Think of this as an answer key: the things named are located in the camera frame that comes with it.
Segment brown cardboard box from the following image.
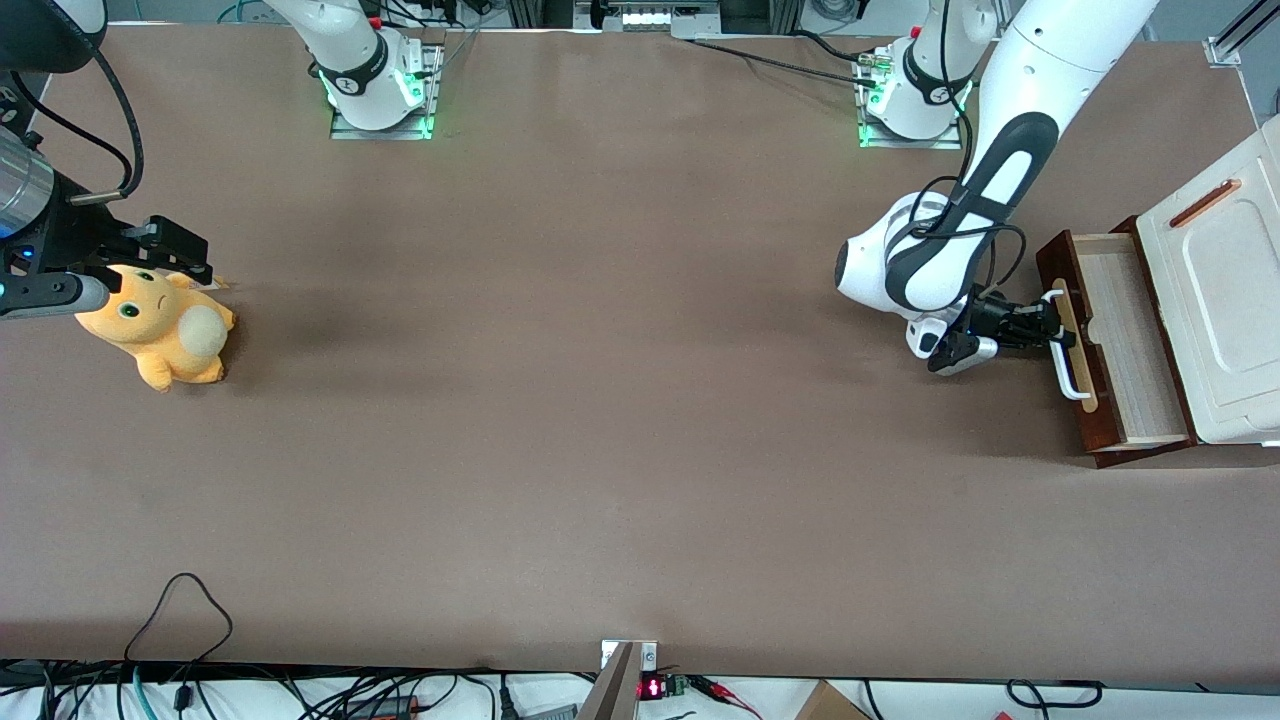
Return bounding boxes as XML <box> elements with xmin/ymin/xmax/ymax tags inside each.
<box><xmin>795</xmin><ymin>680</ymin><xmax>873</xmax><ymax>720</ymax></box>

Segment white drawer cabinet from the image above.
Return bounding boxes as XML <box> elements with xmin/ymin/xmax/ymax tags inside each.
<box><xmin>1135</xmin><ymin>115</ymin><xmax>1280</xmax><ymax>446</ymax></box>

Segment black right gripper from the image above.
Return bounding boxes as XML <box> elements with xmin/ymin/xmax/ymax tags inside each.
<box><xmin>8</xmin><ymin>172</ymin><xmax>215</xmax><ymax>287</ymax></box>

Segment black cable across table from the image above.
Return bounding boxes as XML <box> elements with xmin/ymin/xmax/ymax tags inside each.
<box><xmin>685</xmin><ymin>30</ymin><xmax>886</xmax><ymax>86</ymax></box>

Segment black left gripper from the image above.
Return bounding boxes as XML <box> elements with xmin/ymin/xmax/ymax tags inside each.
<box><xmin>964</xmin><ymin>291</ymin><xmax>1077</xmax><ymax>350</ymax></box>

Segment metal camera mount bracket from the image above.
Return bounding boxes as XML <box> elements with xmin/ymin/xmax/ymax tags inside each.
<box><xmin>578</xmin><ymin>640</ymin><xmax>659</xmax><ymax>720</ymax></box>

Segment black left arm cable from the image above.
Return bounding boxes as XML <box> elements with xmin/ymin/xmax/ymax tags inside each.
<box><xmin>885</xmin><ymin>0</ymin><xmax>1028</xmax><ymax>303</ymax></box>

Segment white drawer handle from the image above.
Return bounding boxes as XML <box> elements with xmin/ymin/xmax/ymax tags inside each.
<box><xmin>1042</xmin><ymin>289</ymin><xmax>1094</xmax><ymax>402</ymax></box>

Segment dark wooden drawer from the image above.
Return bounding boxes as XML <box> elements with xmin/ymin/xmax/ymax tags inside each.
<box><xmin>1035</xmin><ymin>216</ymin><xmax>1199</xmax><ymax>469</ymax></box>

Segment black looped cable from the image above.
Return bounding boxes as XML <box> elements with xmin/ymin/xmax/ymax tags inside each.
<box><xmin>124</xmin><ymin>572</ymin><xmax>234</xmax><ymax>663</ymax></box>

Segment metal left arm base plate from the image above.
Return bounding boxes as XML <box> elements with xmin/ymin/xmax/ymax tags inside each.
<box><xmin>857</xmin><ymin>50</ymin><xmax>964</xmax><ymax>151</ymax></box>

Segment brown cabinet lid handle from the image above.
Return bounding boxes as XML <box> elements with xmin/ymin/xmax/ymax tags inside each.
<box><xmin>1169</xmin><ymin>178</ymin><xmax>1244</xmax><ymax>229</ymax></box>

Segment aluminium frame profile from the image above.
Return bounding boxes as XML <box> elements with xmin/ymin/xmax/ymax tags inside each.
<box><xmin>1204</xmin><ymin>0</ymin><xmax>1280</xmax><ymax>67</ymax></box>

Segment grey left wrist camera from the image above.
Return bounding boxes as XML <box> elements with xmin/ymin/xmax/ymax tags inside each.
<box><xmin>927</xmin><ymin>335</ymin><xmax>1000</xmax><ymax>377</ymax></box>

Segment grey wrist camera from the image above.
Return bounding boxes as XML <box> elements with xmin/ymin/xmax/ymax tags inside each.
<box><xmin>0</xmin><ymin>272</ymin><xmax>111</xmax><ymax>321</ymax></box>
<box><xmin>927</xmin><ymin>335</ymin><xmax>1000</xmax><ymax>377</ymax></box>

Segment red clip leads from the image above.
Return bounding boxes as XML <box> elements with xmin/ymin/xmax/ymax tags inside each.
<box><xmin>690</xmin><ymin>676</ymin><xmax>763</xmax><ymax>719</ymax></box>

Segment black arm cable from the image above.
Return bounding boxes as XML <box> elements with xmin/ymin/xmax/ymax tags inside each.
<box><xmin>885</xmin><ymin>0</ymin><xmax>1028</xmax><ymax>303</ymax></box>
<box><xmin>8</xmin><ymin>48</ymin><xmax>145</xmax><ymax>205</ymax></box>

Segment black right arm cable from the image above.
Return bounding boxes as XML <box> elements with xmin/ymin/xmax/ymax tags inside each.
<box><xmin>8</xmin><ymin>48</ymin><xmax>145</xmax><ymax>205</ymax></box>

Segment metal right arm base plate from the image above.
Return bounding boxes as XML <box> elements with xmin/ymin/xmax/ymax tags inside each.
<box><xmin>329</xmin><ymin>40</ymin><xmax>441</xmax><ymax>141</ymax></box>

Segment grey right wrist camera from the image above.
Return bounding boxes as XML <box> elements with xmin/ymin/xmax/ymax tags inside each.
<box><xmin>0</xmin><ymin>272</ymin><xmax>111</xmax><ymax>321</ymax></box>

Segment white power strip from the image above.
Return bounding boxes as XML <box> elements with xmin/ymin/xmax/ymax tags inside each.
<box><xmin>575</xmin><ymin>0</ymin><xmax>723</xmax><ymax>38</ymax></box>

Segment black cable beside cardboard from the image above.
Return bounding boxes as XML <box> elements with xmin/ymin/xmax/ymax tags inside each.
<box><xmin>1005</xmin><ymin>679</ymin><xmax>1104</xmax><ymax>711</ymax></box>

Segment orange plush toy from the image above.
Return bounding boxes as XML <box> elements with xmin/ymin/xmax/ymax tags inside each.
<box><xmin>75</xmin><ymin>264</ymin><xmax>237</xmax><ymax>393</ymax></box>

